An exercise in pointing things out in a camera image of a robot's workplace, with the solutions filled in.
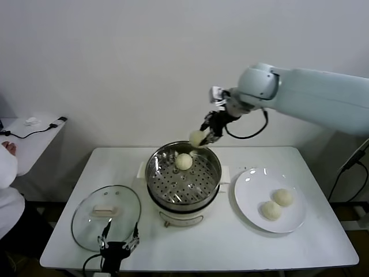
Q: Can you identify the white round plate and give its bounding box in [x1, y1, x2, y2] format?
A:
[234, 168, 307, 234]

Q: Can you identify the black cable with plugs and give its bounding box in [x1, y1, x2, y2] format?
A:
[0, 117, 68, 140]

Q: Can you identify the bare person hand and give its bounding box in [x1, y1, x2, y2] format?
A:
[1, 140, 17, 154]

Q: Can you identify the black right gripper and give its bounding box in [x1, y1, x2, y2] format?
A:
[199, 109, 233, 149]

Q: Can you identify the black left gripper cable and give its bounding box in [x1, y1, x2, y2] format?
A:
[82, 255, 104, 275]

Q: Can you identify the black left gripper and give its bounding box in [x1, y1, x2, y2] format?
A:
[97, 218, 141, 274]

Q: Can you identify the black power adapter cable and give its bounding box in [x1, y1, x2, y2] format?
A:
[328, 138, 369, 203]

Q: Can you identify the white steamed baozi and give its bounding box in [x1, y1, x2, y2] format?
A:
[260, 201, 283, 222]
[189, 130, 206, 147]
[175, 153, 193, 171]
[273, 189, 294, 207]

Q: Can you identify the white side table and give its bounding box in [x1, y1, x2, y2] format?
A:
[0, 117, 69, 200]

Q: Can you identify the perforated steel steamer basket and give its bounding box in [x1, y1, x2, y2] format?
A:
[145, 141, 223, 204]

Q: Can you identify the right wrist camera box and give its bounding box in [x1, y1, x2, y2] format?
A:
[209, 85, 230, 107]

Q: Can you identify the glass lid with cream handle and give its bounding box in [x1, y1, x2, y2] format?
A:
[71, 185, 142, 251]

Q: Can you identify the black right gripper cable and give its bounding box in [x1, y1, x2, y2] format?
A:
[224, 108, 269, 140]

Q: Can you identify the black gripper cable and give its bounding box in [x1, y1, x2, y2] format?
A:
[224, 108, 269, 140]
[82, 255, 104, 275]

